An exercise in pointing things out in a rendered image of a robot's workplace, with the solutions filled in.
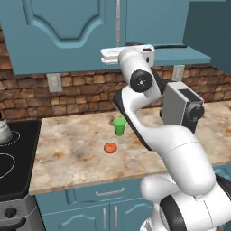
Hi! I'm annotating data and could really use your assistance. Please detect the open teal cabinet door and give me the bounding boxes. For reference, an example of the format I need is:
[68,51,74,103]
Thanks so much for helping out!
[182,0,231,75]

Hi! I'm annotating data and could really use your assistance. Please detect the orange round food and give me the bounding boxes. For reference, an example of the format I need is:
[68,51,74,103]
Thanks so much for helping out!
[103,142,118,154]

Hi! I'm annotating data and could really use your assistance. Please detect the green cup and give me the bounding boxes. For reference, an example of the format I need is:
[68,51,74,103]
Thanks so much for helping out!
[113,116,127,137]

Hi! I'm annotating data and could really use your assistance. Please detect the teal lower cabinet door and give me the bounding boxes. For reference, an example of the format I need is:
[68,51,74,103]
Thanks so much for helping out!
[49,203,110,231]
[109,198,155,231]

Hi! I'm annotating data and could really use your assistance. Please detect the black stove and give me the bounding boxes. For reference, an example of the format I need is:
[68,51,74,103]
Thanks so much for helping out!
[0,119,46,231]

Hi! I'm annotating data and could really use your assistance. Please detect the grey kettle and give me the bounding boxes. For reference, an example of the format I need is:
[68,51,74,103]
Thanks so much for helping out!
[0,118,14,145]

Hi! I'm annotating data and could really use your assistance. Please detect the teal drawer front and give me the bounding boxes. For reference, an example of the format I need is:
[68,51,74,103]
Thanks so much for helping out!
[65,179,146,206]

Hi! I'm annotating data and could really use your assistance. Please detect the silver lower cabinet handle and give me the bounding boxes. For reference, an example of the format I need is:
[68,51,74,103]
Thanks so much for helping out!
[102,207,108,231]
[114,205,119,230]

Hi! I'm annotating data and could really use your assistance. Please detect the black stove knob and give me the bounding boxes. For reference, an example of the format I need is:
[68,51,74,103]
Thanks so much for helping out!
[4,207,18,219]

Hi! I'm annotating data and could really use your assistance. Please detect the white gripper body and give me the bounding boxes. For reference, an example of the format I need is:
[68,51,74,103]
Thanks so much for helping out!
[100,45,143,65]

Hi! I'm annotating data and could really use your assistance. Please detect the white wall outlet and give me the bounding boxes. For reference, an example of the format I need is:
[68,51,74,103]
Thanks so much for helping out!
[171,64,186,83]
[46,72,63,93]

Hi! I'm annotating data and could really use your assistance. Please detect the open teal upper cabinet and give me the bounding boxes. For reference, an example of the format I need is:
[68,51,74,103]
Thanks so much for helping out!
[120,0,212,67]

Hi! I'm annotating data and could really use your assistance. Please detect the teal upper cabinet door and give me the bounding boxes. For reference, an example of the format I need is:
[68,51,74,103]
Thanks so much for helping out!
[0,0,119,77]

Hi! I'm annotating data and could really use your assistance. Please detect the black pan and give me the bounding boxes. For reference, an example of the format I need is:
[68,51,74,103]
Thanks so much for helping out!
[125,42,187,50]

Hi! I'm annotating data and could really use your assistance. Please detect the silver upper cabinet handle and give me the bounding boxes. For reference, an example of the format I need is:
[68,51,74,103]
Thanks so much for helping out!
[115,0,122,49]

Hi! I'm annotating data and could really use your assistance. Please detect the silver drawer handle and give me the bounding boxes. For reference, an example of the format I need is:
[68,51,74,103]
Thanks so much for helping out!
[95,186,125,198]

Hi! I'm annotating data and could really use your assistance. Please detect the black oven door handle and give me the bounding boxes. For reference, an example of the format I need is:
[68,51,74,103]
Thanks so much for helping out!
[0,217,27,231]

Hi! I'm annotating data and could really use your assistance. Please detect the silver cabinet handle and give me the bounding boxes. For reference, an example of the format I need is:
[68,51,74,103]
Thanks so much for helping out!
[102,207,108,231]
[115,0,122,49]
[114,205,119,230]

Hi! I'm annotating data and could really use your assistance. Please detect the teal lower cabinet run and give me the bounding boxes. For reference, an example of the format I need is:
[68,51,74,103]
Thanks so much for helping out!
[212,164,231,182]

